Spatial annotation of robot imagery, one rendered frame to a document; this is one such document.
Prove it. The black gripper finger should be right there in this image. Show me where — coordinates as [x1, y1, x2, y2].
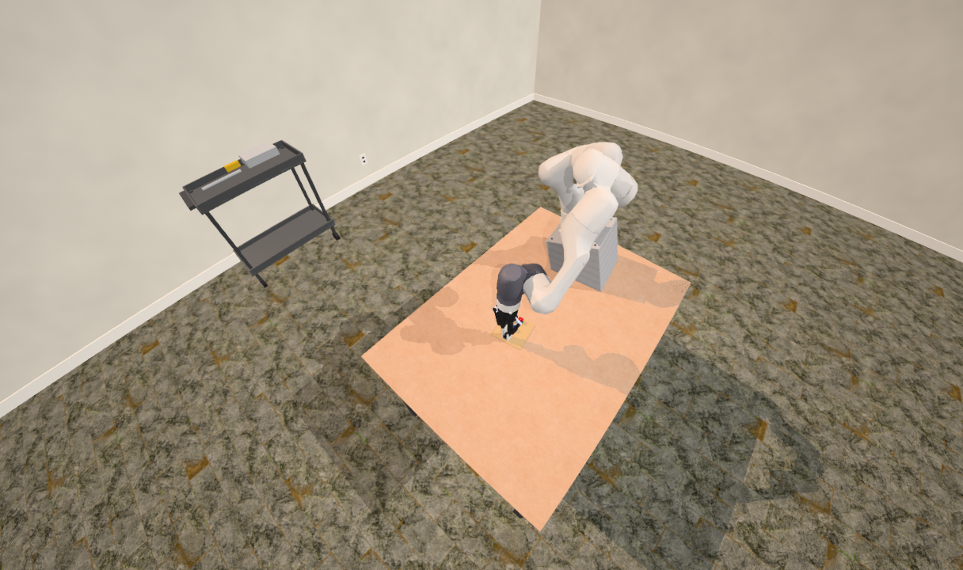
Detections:
[506, 317, 523, 341]
[493, 306, 507, 338]

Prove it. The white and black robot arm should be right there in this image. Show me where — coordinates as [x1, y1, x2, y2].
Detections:
[497, 142, 638, 314]

